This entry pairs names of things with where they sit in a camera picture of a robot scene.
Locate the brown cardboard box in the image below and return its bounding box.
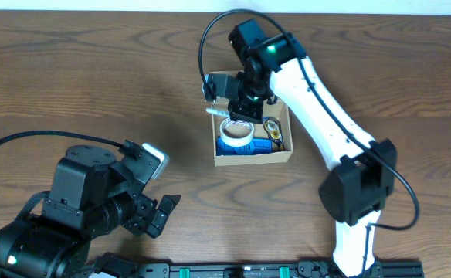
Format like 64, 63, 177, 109
211, 100, 293, 167

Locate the yellow correction tape dispenser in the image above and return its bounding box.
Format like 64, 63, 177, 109
263, 117, 284, 151

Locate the white whiteboard marker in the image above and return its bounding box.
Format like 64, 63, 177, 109
205, 108, 229, 117

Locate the white masking tape roll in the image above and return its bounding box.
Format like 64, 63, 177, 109
219, 118, 255, 147

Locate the blue plastic case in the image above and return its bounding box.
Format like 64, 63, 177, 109
216, 137, 273, 156

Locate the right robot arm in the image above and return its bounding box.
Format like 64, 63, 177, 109
225, 19, 397, 277

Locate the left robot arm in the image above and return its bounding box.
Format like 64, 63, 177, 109
0, 141, 181, 277

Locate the right black cable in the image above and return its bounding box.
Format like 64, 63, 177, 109
198, 8, 421, 278

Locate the black cable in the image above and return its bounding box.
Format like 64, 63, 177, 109
0, 130, 134, 278
198, 8, 421, 278

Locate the left black cable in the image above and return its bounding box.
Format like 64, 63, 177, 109
0, 130, 134, 278

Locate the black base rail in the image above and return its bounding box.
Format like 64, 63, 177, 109
86, 256, 426, 278

